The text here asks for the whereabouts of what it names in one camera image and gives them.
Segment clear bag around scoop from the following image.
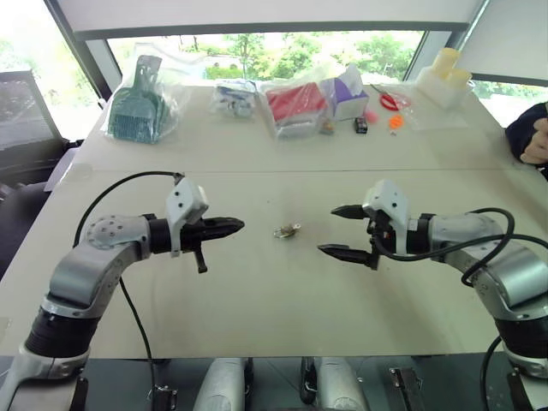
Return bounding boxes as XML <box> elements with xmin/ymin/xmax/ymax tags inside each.
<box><xmin>100</xmin><ymin>41</ymin><xmax>193</xmax><ymax>146</ymax></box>

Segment purple tissue box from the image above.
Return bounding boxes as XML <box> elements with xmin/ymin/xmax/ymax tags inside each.
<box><xmin>319</xmin><ymin>63</ymin><xmax>371</xmax><ymax>124</ymax></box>

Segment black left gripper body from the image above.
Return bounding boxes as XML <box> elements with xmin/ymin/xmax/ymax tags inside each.
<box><xmin>180</xmin><ymin>217</ymin><xmax>213</xmax><ymax>274</ymax></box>

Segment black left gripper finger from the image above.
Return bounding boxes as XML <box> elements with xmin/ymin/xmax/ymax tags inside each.
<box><xmin>208</xmin><ymin>228</ymin><xmax>241</xmax><ymax>242</ymax></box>
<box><xmin>208</xmin><ymin>216</ymin><xmax>247</xmax><ymax>230</ymax></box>

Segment white holder with cream cylinders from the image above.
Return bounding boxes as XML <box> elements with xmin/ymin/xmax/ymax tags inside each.
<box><xmin>416</xmin><ymin>47</ymin><xmax>474</xmax><ymax>110</ymax></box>

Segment silver rounded robot leg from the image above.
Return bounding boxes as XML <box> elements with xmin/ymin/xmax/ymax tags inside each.
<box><xmin>314</xmin><ymin>357</ymin><xmax>370</xmax><ymax>411</ymax></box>
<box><xmin>200</xmin><ymin>357</ymin><xmax>254</xmax><ymax>411</ymax></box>

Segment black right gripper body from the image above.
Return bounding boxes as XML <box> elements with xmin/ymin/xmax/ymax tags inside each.
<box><xmin>362</xmin><ymin>204</ymin><xmax>394</xmax><ymax>272</ymax></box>

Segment red handled scissors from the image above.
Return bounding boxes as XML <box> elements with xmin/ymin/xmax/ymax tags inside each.
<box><xmin>370</xmin><ymin>84</ymin><xmax>413</xmax><ymax>111</ymax></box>

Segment bag of blue white items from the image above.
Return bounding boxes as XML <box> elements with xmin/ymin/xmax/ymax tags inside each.
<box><xmin>209</xmin><ymin>78</ymin><xmax>259</xmax><ymax>120</ymax></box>

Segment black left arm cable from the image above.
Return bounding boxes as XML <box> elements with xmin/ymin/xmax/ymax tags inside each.
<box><xmin>73</xmin><ymin>170</ymin><xmax>186</xmax><ymax>397</ymax></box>

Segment person's bare hand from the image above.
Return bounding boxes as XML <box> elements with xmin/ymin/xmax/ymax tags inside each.
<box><xmin>519</xmin><ymin>116</ymin><xmax>548</xmax><ymax>166</ymax></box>

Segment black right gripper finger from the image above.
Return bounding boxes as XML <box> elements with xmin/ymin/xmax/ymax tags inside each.
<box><xmin>330</xmin><ymin>205</ymin><xmax>366</xmax><ymax>222</ymax></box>
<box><xmin>316</xmin><ymin>243</ymin><xmax>371</xmax><ymax>268</ymax></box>

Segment metal latch bracket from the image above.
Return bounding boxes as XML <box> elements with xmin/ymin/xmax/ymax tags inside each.
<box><xmin>150</xmin><ymin>382</ymin><xmax>180</xmax><ymax>411</ymax></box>
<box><xmin>388</xmin><ymin>366</ymin><xmax>426</xmax><ymax>411</ymax></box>

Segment green plastic scoop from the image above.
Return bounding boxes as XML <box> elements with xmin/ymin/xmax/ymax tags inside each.
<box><xmin>107</xmin><ymin>56</ymin><xmax>169</xmax><ymax>145</ymax></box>

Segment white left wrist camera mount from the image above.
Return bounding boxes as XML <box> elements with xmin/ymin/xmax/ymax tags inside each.
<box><xmin>165</xmin><ymin>176</ymin><xmax>211</xmax><ymax>259</ymax></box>

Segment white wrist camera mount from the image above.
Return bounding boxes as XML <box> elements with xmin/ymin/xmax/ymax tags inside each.
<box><xmin>165</xmin><ymin>176</ymin><xmax>211</xmax><ymax>259</ymax></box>
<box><xmin>361</xmin><ymin>179</ymin><xmax>419</xmax><ymax>258</ymax></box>

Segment red box in plastic bag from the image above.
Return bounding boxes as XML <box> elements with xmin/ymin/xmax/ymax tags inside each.
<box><xmin>259</xmin><ymin>81</ymin><xmax>331</xmax><ymax>141</ymax></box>

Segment black mesh office chair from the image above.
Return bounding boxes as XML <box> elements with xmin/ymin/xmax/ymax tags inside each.
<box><xmin>0</xmin><ymin>69</ymin><xmax>85</xmax><ymax>275</ymax></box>

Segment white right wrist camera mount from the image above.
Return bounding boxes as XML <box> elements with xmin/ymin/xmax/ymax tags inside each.
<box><xmin>361</xmin><ymin>179</ymin><xmax>419</xmax><ymax>258</ymax></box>

